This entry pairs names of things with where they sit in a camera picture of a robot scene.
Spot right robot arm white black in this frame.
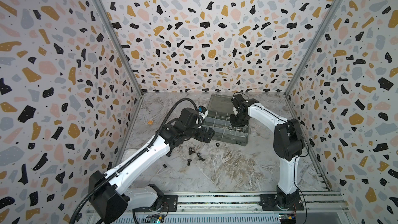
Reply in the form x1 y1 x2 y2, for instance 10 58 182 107
230 93 305 210

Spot grey plastic compartment organizer box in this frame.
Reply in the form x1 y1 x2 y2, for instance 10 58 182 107
203 94 249 146

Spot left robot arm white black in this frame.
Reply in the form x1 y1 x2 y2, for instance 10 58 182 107
89 106 215 224

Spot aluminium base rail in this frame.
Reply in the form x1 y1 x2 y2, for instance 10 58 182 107
86 191 349 215

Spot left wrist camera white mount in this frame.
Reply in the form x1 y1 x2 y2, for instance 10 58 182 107
198 106 208 119

